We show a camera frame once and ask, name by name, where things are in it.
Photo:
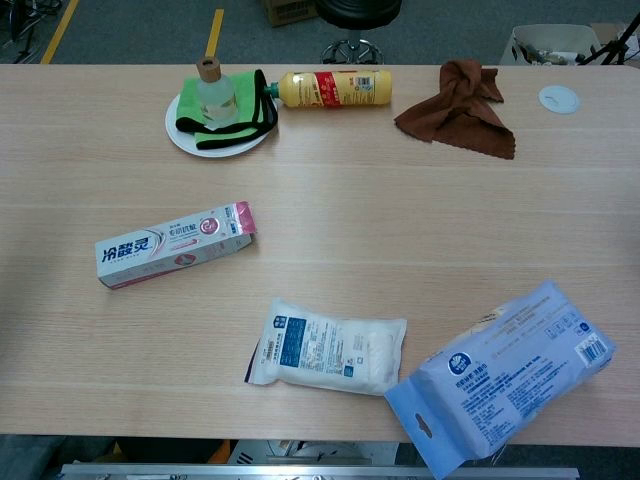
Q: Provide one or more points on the white pink toothpaste box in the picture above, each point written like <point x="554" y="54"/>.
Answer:
<point x="170" y="247"/>

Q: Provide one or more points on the cardboard box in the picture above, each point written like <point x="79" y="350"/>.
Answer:
<point x="285" y="11"/>

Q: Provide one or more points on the white cotton pad pack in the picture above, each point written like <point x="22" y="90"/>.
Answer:
<point x="330" y="347"/>

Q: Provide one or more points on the white round plate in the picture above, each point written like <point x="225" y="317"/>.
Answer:
<point x="215" y="142"/>

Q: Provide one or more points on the yellow bottle with green cap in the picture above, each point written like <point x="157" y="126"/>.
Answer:
<point x="335" y="89"/>

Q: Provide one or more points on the green cloth with black trim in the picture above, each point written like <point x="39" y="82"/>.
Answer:
<point x="227" y="112"/>

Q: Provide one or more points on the clear bottle with wooden cap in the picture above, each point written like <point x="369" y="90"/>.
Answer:
<point x="216" y="95"/>

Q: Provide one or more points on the brown cloth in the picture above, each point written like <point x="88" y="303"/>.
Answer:
<point x="462" y="112"/>

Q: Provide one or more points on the black stool with chrome base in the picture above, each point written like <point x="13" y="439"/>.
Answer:
<point x="356" y="20"/>

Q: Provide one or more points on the blue wipes package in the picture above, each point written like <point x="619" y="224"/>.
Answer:
<point x="505" y="375"/>

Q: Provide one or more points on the white storage bin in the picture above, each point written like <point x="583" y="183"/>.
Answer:
<point x="550" y="44"/>

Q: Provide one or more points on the black tripod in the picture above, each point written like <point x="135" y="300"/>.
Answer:
<point x="612" y="45"/>

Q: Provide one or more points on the aluminium rail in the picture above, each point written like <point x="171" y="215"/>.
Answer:
<point x="320" y="472"/>

